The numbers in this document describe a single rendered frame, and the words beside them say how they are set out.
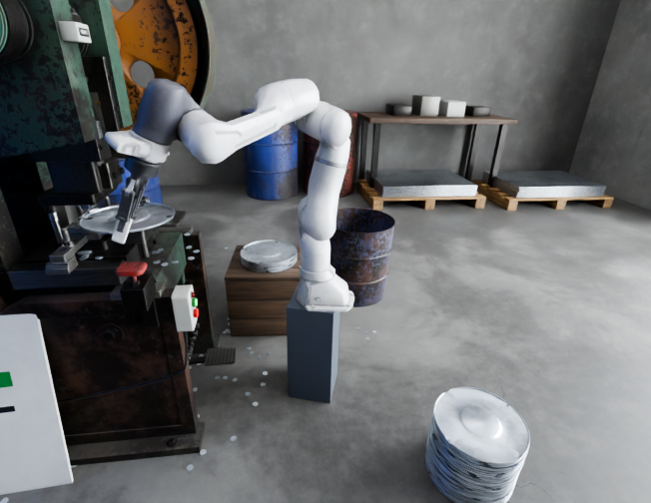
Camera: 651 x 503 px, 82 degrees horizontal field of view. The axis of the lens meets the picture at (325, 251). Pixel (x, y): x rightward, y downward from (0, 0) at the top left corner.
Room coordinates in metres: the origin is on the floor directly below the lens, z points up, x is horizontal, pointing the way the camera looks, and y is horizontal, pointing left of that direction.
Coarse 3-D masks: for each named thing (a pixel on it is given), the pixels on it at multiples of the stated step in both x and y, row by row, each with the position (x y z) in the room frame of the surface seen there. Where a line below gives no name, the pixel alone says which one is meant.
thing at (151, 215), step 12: (144, 204) 1.34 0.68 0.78; (156, 204) 1.34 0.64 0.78; (96, 216) 1.20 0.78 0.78; (108, 216) 1.20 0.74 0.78; (144, 216) 1.20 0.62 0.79; (156, 216) 1.21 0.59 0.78; (84, 228) 1.08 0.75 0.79; (96, 228) 1.09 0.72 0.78; (108, 228) 1.10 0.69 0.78; (132, 228) 1.10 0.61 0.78; (144, 228) 1.09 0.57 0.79
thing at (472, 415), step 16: (448, 400) 0.96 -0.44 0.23; (464, 400) 0.96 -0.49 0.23; (480, 400) 0.96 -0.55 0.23; (496, 400) 0.96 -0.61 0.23; (448, 416) 0.89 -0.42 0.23; (464, 416) 0.88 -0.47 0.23; (480, 416) 0.89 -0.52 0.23; (496, 416) 0.89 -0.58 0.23; (512, 416) 0.89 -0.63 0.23; (448, 432) 0.83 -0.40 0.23; (464, 432) 0.83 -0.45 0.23; (480, 432) 0.82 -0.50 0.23; (496, 432) 0.83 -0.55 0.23; (512, 432) 0.83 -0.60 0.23; (528, 432) 0.83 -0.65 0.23; (464, 448) 0.77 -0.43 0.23; (480, 448) 0.77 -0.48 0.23; (496, 448) 0.77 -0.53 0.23; (512, 448) 0.78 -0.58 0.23
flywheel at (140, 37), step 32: (160, 0) 1.57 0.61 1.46; (128, 32) 1.56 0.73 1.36; (160, 32) 1.57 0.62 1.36; (192, 32) 1.55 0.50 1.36; (128, 64) 1.55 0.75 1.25; (160, 64) 1.57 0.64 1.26; (192, 64) 1.55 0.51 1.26; (128, 96) 1.55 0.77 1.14; (192, 96) 1.60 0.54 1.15; (128, 128) 1.51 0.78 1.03
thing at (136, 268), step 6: (120, 264) 0.89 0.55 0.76; (126, 264) 0.89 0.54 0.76; (132, 264) 0.89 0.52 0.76; (138, 264) 0.89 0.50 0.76; (144, 264) 0.90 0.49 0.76; (120, 270) 0.86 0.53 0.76; (126, 270) 0.86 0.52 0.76; (132, 270) 0.86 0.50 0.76; (138, 270) 0.86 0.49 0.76; (144, 270) 0.88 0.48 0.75; (132, 276) 0.88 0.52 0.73
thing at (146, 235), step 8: (168, 216) 1.22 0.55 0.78; (176, 216) 1.22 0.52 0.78; (184, 216) 1.25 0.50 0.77; (168, 224) 1.15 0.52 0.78; (176, 224) 1.15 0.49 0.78; (136, 232) 1.15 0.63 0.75; (144, 232) 1.16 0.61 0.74; (152, 232) 1.24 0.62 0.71; (128, 240) 1.15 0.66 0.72; (136, 240) 1.15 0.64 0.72; (144, 240) 1.16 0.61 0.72; (152, 240) 1.22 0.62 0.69; (144, 248) 1.15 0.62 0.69; (152, 248) 1.21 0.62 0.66; (144, 256) 1.15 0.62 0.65
